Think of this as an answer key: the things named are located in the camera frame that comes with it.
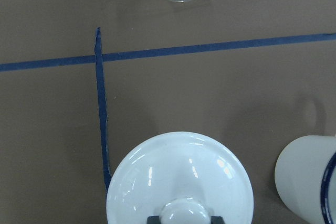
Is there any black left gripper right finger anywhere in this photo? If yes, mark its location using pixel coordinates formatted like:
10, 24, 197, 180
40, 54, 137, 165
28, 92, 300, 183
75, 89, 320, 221
211, 216, 225, 224

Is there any white enamel mug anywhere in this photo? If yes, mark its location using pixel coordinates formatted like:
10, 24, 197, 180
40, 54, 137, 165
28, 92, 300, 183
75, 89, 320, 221
275, 135, 335, 223

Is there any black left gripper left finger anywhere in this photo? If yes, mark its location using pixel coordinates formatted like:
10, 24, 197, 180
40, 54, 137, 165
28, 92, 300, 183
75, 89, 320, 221
146, 216, 161, 224

